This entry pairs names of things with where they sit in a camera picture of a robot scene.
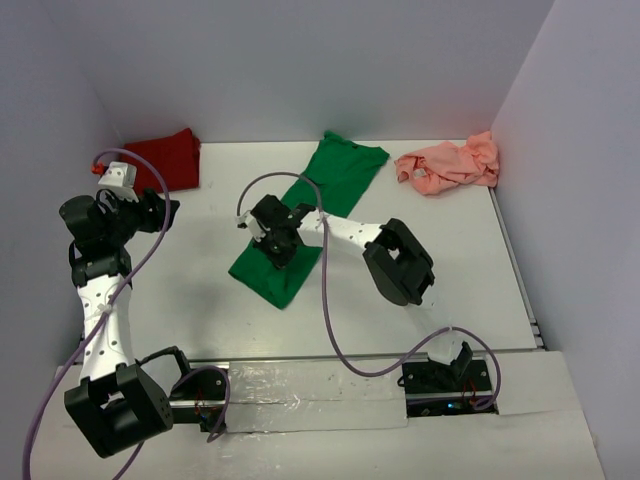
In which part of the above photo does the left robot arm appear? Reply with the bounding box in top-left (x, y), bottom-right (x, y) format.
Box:
top-left (59, 188), bottom-right (196, 458)

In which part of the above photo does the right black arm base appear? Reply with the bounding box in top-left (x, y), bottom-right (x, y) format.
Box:
top-left (397, 359), bottom-right (496, 418)

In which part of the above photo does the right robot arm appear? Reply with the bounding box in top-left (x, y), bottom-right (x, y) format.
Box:
top-left (236, 195), bottom-right (472, 391)

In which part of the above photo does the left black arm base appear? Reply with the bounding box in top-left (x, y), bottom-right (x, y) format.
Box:
top-left (167, 365), bottom-right (230, 436)

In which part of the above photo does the red folded t-shirt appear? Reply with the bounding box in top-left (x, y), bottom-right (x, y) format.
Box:
top-left (123, 128), bottom-right (201, 192)

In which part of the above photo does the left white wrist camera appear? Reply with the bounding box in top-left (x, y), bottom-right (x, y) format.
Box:
top-left (98, 162), bottom-right (138, 202)

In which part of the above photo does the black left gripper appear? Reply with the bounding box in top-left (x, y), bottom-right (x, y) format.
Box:
top-left (105, 187), bottom-right (180, 245)

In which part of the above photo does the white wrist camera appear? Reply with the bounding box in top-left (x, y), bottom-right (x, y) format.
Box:
top-left (236, 211), bottom-right (266, 242)
top-left (98, 162), bottom-right (138, 202)

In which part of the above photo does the silver taped cover plate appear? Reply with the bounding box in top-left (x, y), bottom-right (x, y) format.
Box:
top-left (226, 359), bottom-right (408, 433)

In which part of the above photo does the green t-shirt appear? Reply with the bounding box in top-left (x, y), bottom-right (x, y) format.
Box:
top-left (228, 130), bottom-right (391, 311)

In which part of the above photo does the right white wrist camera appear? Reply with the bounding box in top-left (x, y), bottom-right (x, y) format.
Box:
top-left (236, 211), bottom-right (266, 242)

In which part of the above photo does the pink crumpled t-shirt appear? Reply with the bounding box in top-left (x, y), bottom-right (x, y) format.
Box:
top-left (394, 131), bottom-right (500, 196)

